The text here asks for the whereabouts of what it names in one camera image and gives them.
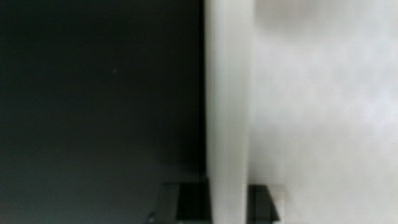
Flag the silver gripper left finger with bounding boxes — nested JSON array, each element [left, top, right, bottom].
[[145, 182, 211, 224]]

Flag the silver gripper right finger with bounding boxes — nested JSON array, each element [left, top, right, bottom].
[[246, 185, 280, 224]]

